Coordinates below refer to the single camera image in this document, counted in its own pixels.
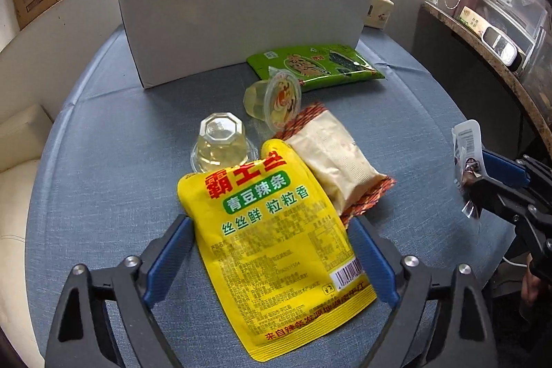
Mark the clear jelly cup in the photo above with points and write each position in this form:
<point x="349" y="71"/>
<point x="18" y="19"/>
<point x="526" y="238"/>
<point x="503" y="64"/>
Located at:
<point x="220" y="139"/>

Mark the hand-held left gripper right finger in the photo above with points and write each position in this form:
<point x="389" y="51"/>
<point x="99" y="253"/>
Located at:
<point x="373" y="264"/>

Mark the person's right hand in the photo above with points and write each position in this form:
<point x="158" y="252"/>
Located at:
<point x="532" y="290"/>

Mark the yellow spicy strip packet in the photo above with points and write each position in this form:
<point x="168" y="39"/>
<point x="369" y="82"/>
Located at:
<point x="267" y="230"/>

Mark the green and white box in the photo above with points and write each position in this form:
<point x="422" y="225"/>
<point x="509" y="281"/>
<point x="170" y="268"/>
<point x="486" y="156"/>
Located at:
<point x="472" y="19"/>

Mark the beige red-patterned snack packet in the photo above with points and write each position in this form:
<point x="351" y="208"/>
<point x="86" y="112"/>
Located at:
<point x="332" y="152"/>

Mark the jelly cup with printed lid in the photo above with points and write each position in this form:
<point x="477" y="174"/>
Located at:
<point x="282" y="98"/>

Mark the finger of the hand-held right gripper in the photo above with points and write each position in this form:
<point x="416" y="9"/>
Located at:
<point x="491" y="195"/>
<point x="504" y="167"/>

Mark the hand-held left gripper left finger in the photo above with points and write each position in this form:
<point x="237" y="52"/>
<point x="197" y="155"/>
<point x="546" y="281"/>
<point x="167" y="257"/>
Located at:
<point x="166" y="264"/>

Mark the cream leather sofa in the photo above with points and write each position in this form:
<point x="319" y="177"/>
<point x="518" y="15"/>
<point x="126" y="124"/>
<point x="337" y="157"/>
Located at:
<point x="17" y="200"/>

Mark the small clear snack sachet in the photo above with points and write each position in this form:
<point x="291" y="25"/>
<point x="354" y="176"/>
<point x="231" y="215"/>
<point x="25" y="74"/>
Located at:
<point x="468" y="144"/>

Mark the tissue box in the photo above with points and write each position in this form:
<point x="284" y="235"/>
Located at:
<point x="379" y="6"/>

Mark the wooden side shelf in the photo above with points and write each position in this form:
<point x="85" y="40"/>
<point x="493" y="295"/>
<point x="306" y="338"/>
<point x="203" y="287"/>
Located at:
<point x="474" y="53"/>

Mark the clear plastic container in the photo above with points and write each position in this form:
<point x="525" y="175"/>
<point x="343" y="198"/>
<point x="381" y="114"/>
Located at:
<point x="537" y="66"/>

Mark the green seaweed snack packet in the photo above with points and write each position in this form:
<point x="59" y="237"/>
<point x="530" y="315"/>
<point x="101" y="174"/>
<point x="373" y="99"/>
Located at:
<point x="327" y="64"/>

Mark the white digital clock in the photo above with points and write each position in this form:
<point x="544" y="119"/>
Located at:
<point x="502" y="47"/>

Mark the white cardboard box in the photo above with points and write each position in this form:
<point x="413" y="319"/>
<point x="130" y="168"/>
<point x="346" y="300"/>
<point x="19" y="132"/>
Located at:
<point x="241" y="19"/>

